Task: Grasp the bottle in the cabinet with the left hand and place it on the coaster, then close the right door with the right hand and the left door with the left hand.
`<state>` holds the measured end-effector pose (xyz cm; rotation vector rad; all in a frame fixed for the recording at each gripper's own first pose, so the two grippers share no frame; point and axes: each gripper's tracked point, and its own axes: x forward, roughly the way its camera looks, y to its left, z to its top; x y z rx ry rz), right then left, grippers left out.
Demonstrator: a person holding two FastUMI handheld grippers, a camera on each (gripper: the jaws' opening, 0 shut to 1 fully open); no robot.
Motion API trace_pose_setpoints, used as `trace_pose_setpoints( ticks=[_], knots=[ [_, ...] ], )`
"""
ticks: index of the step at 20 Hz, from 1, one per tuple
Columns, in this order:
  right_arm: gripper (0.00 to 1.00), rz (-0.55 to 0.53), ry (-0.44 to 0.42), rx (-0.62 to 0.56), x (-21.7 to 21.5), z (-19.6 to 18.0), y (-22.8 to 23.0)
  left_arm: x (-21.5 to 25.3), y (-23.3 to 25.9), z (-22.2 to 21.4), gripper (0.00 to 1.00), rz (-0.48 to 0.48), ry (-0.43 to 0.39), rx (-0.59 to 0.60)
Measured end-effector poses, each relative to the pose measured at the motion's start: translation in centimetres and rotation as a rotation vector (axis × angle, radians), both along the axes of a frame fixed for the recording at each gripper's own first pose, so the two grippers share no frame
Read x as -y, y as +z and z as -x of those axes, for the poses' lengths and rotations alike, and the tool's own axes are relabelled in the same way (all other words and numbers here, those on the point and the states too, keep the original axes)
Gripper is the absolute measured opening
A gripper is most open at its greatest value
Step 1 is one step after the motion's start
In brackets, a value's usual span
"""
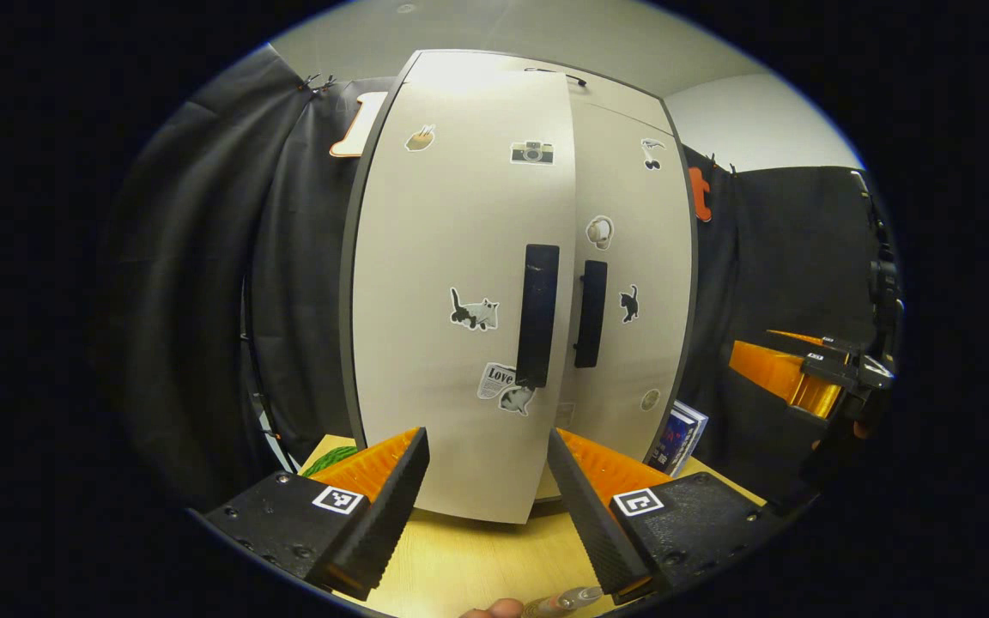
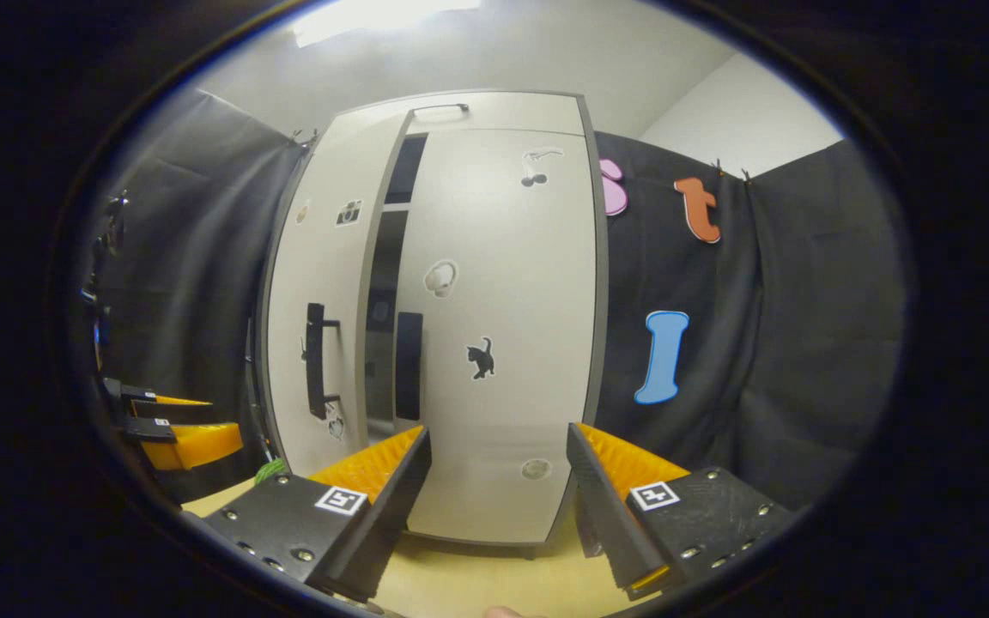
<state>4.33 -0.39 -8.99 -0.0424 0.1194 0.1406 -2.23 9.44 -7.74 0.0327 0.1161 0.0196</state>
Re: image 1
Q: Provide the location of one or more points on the blue printed box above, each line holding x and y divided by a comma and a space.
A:
679, 438

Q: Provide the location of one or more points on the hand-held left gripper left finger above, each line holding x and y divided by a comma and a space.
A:
383, 506

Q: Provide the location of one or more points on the white cabinet door cherry sticker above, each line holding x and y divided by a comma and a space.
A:
632, 215

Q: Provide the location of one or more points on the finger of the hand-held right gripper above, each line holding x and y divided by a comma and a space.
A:
812, 343
769, 369

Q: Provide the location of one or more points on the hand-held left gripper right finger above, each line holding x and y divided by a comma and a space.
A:
593, 524

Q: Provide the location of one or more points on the clear bottle with pink label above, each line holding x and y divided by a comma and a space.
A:
567, 599

